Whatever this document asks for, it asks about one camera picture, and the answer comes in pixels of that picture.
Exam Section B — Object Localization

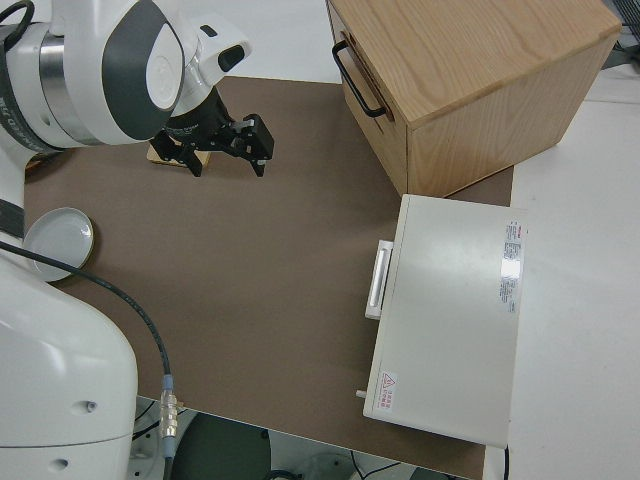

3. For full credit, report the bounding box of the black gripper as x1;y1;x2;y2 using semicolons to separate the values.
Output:
151;88;275;179

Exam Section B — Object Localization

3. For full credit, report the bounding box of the gray round plate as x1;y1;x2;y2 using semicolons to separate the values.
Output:
23;207;96;282

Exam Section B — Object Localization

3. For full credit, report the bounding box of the wooden mug stand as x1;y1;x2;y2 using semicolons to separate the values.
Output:
146;143;211;169

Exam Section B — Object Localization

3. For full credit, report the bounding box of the brown table mat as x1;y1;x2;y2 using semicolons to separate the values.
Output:
22;74;516;480

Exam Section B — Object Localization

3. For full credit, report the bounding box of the wooden drawer box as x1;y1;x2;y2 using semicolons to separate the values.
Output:
324;0;624;197

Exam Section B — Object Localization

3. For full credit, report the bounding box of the white toaster oven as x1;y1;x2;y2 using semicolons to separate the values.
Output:
352;193;529;448

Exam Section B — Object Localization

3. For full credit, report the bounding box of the black drawer handle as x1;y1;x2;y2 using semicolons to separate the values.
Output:
331;39;389;118

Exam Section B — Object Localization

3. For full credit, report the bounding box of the white oven door handle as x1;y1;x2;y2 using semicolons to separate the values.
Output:
364;239;395;320

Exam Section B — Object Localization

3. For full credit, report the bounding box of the black cable with metal connector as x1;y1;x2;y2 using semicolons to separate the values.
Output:
0;239;184;480

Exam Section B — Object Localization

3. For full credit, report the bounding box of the dark round base plate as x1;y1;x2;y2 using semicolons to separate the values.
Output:
172;413;274;480

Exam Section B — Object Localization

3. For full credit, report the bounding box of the black oven power cord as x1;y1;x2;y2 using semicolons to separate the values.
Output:
497;442;514;480

